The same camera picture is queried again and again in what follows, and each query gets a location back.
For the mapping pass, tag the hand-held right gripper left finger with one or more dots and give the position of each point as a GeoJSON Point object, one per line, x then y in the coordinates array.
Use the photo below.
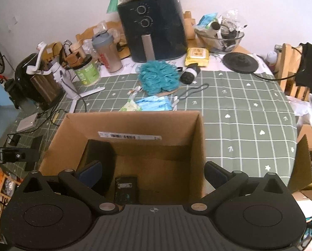
{"type": "Point", "coordinates": [92, 174]}

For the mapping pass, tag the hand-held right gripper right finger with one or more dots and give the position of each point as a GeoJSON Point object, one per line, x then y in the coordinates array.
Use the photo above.
{"type": "Point", "coordinates": [214, 174]}

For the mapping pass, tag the cardboard box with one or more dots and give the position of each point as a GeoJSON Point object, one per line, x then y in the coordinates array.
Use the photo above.
{"type": "Point", "coordinates": [145, 125]}

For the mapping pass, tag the blue wet wipes pack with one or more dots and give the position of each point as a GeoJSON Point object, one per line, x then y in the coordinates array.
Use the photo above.
{"type": "Point", "coordinates": [153, 104]}

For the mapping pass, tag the teal fluffy duster head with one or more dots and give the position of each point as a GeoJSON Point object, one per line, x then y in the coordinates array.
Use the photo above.
{"type": "Point", "coordinates": [158, 77]}

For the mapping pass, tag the green cutting mat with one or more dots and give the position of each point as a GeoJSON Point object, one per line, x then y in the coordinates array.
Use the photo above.
{"type": "Point", "coordinates": [250, 125]}

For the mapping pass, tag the small green wipes pack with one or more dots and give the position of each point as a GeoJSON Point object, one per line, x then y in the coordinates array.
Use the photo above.
{"type": "Point", "coordinates": [129, 107]}

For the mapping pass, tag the black round pot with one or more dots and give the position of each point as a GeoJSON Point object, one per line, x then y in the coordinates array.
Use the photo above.
{"type": "Point", "coordinates": [22, 75]}

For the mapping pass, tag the brown cardboard flap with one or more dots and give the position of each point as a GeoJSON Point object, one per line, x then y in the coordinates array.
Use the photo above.
{"type": "Point", "coordinates": [302, 162]}

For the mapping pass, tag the white phone gimbal tripod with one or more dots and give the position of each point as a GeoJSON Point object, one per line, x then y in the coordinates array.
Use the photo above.
{"type": "Point", "coordinates": [64, 81]}

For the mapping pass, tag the green and white tub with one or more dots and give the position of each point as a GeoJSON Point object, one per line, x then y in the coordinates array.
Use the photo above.
{"type": "Point", "coordinates": [88, 73]}

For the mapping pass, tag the small black bottle white band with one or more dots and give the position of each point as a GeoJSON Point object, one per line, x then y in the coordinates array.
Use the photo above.
{"type": "Point", "coordinates": [188, 74]}

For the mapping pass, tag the black round kettle base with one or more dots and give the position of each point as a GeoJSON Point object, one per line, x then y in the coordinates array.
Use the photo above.
{"type": "Point", "coordinates": [239, 61]}

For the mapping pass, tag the shaker bottle with grey lid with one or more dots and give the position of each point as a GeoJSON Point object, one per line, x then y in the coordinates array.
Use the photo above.
{"type": "Point", "coordinates": [110, 57]}

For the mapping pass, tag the yellow wet wipes pack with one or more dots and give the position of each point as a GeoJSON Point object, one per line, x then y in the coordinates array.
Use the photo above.
{"type": "Point", "coordinates": [197, 55]}

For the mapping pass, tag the brown bottle with stopper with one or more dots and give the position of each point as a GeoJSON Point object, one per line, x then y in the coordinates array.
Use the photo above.
{"type": "Point", "coordinates": [76, 53]}

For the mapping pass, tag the glass bowl with clutter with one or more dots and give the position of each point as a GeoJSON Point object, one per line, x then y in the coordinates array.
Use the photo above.
{"type": "Point", "coordinates": [223, 44]}

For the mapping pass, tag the wooden chair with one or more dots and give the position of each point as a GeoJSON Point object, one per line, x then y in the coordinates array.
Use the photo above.
{"type": "Point", "coordinates": [286, 65]}

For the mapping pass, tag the black cloth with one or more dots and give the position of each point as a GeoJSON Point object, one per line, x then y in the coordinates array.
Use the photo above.
{"type": "Point", "coordinates": [311, 65]}

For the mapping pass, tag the yellow cardboard sheet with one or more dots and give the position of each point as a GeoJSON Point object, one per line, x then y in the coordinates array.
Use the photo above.
{"type": "Point", "coordinates": [111, 26]}

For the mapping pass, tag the black air fryer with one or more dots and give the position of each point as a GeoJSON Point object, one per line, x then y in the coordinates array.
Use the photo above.
{"type": "Point", "coordinates": [166, 31]}

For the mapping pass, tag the blue green snack packet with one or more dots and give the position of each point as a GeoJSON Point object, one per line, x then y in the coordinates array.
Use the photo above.
{"type": "Point", "coordinates": [208, 21]}

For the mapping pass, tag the crumpled clear plastic bag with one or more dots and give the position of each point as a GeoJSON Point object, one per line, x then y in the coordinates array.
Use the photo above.
{"type": "Point", "coordinates": [234, 18]}

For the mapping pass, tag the green plastic bag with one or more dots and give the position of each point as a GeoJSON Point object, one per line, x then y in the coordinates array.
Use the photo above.
{"type": "Point", "coordinates": [112, 2]}

